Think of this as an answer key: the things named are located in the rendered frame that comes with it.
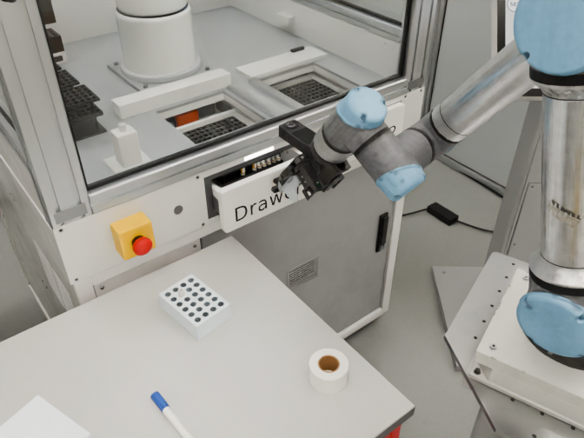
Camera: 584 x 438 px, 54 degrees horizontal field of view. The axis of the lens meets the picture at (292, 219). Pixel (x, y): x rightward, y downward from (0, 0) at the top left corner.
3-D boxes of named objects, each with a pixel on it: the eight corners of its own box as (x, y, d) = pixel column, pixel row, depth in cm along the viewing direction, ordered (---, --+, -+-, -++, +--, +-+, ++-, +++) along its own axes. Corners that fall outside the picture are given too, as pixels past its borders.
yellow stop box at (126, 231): (158, 249, 119) (153, 222, 114) (126, 263, 115) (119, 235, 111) (147, 236, 122) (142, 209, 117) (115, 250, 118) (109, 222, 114)
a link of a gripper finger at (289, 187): (282, 214, 122) (301, 194, 115) (268, 190, 123) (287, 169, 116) (292, 209, 124) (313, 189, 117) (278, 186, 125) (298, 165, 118)
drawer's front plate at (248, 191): (326, 188, 140) (328, 149, 133) (225, 234, 126) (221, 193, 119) (321, 184, 141) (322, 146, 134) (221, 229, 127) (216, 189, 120)
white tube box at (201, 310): (231, 317, 114) (230, 303, 112) (198, 341, 110) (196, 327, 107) (193, 286, 121) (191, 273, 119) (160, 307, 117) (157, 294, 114)
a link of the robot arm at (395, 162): (447, 162, 98) (408, 113, 99) (411, 190, 92) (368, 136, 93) (420, 184, 104) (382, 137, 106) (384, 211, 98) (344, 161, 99)
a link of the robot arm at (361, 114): (370, 134, 91) (338, 92, 92) (341, 164, 101) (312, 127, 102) (401, 114, 95) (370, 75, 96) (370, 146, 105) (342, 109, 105)
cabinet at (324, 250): (392, 321, 214) (421, 132, 165) (139, 485, 165) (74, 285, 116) (249, 202, 274) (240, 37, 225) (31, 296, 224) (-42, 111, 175)
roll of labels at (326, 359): (336, 401, 99) (338, 386, 97) (301, 383, 102) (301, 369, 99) (354, 371, 104) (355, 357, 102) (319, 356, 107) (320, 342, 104)
